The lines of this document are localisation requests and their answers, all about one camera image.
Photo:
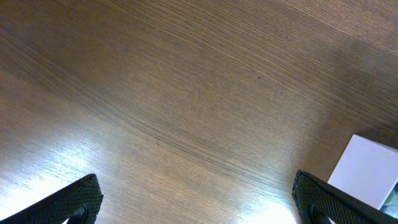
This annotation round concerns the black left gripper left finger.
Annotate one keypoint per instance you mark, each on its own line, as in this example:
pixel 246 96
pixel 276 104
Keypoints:
pixel 79 202

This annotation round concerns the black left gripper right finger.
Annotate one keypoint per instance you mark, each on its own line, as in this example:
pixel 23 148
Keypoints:
pixel 320 202

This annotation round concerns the green soap box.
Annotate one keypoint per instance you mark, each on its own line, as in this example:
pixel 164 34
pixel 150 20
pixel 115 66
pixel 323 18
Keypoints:
pixel 390 204

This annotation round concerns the white open cardboard box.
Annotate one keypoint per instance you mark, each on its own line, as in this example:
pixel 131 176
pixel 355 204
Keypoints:
pixel 367 171

